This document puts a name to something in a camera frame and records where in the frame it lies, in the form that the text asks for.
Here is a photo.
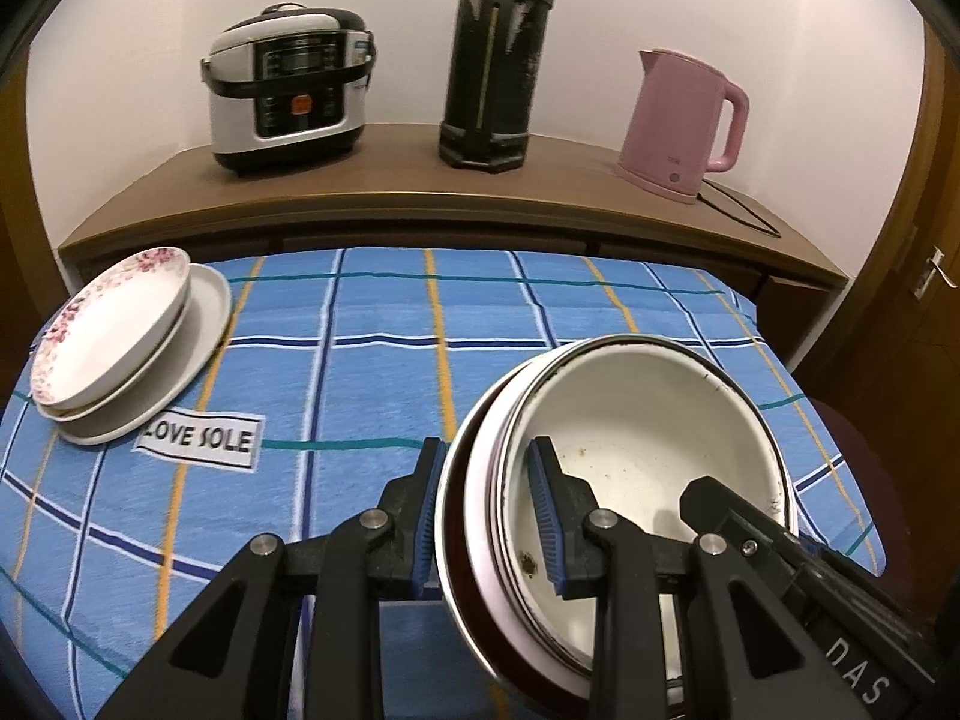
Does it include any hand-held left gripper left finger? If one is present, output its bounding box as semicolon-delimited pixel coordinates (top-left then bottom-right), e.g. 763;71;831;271
94;435;451;720

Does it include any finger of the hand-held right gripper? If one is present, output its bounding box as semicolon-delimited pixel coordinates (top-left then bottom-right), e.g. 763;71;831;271
679;475;797;565

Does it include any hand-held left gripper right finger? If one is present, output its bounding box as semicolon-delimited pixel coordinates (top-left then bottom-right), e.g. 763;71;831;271
525;435;865;720

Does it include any white enamel bowl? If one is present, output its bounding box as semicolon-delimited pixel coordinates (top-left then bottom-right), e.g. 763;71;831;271
498;336;800;685

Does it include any plain white plate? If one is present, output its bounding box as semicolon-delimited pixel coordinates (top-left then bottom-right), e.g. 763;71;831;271
58;262;233;446

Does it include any red rose white plate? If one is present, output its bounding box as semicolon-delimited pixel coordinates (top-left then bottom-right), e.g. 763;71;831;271
36;292;193;422

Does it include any pink floral rim plate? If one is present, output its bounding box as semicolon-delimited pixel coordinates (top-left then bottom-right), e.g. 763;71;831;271
30;246;193;407

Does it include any dark red chair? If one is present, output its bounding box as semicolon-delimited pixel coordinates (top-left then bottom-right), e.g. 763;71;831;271
814;397;913;602

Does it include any blue checked cloth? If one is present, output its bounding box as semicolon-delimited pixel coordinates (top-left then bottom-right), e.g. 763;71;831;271
0;246;890;720

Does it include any brown wooden door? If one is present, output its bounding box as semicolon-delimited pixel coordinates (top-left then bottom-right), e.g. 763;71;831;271
787;15;960;616
0;52;65;398

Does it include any wooden sideboard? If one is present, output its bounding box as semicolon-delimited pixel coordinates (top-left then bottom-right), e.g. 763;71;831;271
58;123;851;316

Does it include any pink electric kettle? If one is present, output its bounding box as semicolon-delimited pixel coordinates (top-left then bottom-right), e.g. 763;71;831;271
616;47;751;205

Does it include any black thermos flask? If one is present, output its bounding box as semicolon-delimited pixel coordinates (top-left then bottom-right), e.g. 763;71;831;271
438;0;560;173

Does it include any silver black rice cooker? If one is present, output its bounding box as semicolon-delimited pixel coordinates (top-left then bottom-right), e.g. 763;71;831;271
200;4;377;179

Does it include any black kettle cable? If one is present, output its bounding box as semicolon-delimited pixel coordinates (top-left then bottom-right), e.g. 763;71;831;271
696;178;785;238

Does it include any metal door handle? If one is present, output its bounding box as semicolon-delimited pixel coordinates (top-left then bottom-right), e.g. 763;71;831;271
913;245;952;299

